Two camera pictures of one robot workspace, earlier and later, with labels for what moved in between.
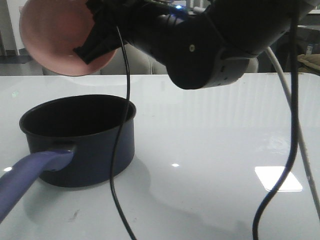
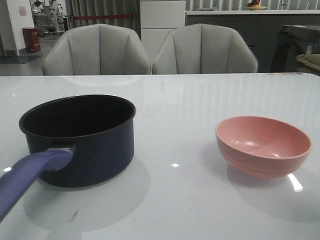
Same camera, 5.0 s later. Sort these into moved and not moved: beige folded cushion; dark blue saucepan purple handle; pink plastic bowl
Moved: pink plastic bowl
Not moved: dark blue saucepan purple handle; beige folded cushion
